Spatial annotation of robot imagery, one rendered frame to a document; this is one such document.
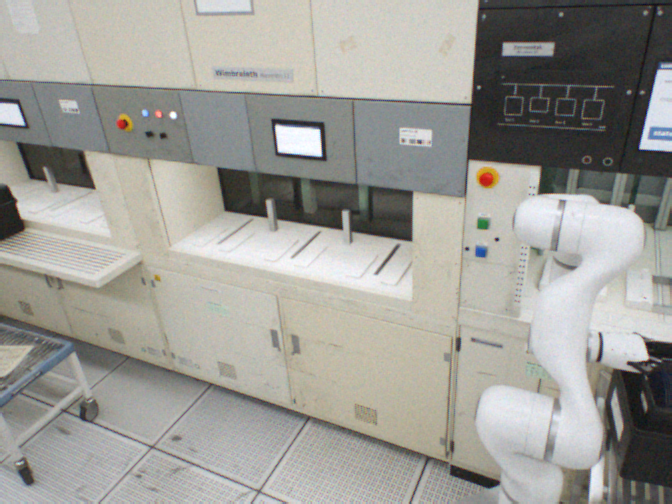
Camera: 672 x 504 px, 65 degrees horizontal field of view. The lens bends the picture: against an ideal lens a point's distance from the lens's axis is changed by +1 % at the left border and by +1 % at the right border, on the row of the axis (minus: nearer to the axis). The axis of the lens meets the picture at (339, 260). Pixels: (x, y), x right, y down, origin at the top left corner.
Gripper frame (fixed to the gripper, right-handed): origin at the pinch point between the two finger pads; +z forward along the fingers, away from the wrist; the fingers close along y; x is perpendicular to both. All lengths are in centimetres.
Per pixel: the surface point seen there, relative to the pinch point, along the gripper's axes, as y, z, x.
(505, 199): -35, -40, 23
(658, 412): 11.1, -2.5, -8.3
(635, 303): -48, 4, -16
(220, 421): -43, -162, -106
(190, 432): -33, -173, -106
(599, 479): 14.8, -11.8, -29.9
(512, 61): -35, -43, 62
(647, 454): 13.4, -2.9, -19.8
